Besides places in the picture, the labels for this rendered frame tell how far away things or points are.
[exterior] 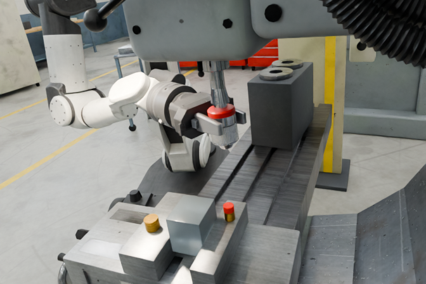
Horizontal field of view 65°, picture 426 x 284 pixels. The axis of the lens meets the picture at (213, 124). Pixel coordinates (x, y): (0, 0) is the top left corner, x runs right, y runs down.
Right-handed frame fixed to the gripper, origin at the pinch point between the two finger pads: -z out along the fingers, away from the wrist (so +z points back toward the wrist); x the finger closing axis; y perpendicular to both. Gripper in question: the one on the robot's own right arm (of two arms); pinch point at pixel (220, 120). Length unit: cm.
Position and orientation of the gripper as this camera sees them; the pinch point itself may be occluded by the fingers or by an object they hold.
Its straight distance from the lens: 56.9
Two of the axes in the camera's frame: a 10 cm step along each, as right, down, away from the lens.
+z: -6.5, -2.2, 7.2
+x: 7.5, -3.4, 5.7
